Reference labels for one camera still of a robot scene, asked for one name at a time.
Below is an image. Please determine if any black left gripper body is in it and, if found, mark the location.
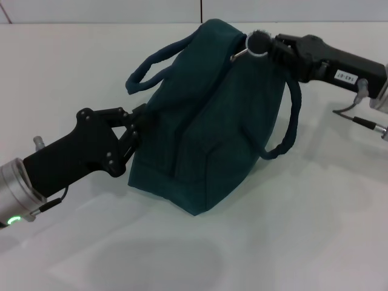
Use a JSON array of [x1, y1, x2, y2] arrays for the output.
[[22, 107, 135, 198]]

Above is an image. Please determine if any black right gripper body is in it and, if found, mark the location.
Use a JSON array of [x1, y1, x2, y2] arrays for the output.
[[295, 34, 388, 98]]

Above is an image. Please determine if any dark teal fabric lunch bag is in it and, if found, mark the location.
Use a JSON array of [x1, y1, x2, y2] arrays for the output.
[[125, 18, 304, 217]]

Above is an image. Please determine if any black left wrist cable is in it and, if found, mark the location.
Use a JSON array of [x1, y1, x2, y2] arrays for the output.
[[30, 187, 70, 218]]

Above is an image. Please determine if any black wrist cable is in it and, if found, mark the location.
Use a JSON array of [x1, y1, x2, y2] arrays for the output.
[[30, 187, 70, 218], [332, 79, 388, 138]]

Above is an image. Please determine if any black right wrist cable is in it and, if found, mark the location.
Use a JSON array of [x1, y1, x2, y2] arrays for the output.
[[332, 79, 388, 138]]

